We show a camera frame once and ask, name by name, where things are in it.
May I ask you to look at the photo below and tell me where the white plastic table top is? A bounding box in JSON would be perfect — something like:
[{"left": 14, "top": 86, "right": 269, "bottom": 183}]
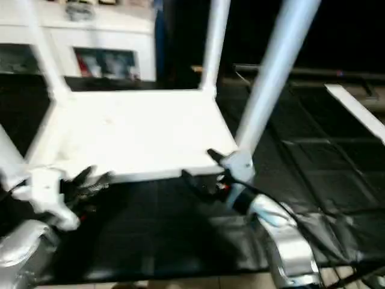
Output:
[{"left": 25, "top": 87, "right": 242, "bottom": 185}]

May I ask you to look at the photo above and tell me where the white plastic table leg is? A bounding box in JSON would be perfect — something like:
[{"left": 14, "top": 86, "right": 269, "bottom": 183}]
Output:
[
  {"left": 0, "top": 123, "right": 29, "bottom": 189},
  {"left": 197, "top": 0, "right": 232, "bottom": 99},
  {"left": 235, "top": 0, "right": 322, "bottom": 157},
  {"left": 25, "top": 0, "right": 70, "bottom": 99}
]

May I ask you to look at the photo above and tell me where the black work mat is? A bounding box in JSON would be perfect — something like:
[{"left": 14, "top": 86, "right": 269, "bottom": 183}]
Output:
[{"left": 0, "top": 72, "right": 385, "bottom": 284}]

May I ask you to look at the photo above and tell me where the red labelled package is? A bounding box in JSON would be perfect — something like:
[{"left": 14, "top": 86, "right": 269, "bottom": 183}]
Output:
[{"left": 76, "top": 55, "right": 88, "bottom": 76}]

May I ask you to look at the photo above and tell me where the white glass-door cabinet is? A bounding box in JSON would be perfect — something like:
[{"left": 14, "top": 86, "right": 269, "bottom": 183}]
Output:
[{"left": 0, "top": 0, "right": 158, "bottom": 82}]

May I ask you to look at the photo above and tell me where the white flat strip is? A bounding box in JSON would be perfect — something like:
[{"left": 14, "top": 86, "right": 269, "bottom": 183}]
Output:
[{"left": 324, "top": 83, "right": 385, "bottom": 140}]

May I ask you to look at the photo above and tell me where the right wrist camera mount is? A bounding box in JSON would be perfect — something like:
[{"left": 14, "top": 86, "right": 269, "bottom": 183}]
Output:
[{"left": 220, "top": 151, "right": 256, "bottom": 211}]

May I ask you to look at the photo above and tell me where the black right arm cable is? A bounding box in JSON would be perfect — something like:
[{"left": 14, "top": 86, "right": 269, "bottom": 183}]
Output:
[{"left": 230, "top": 176, "right": 328, "bottom": 289}]

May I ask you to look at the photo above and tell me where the black metal rail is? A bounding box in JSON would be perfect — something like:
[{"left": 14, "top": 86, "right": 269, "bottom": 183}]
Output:
[{"left": 233, "top": 64, "right": 385, "bottom": 81}]

